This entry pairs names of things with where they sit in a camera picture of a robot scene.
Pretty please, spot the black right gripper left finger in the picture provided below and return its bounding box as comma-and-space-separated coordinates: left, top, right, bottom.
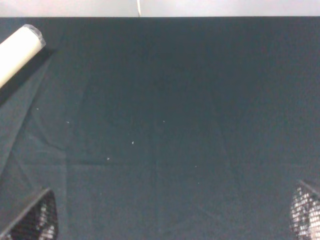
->
0, 188, 59, 240

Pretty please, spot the black tablecloth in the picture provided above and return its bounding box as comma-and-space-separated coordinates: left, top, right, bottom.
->
0, 17, 320, 240

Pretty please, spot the white cylindrical tube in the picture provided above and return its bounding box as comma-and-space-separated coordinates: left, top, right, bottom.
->
0, 24, 46, 87

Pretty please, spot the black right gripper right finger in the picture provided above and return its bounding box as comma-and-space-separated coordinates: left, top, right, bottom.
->
290, 179, 320, 240

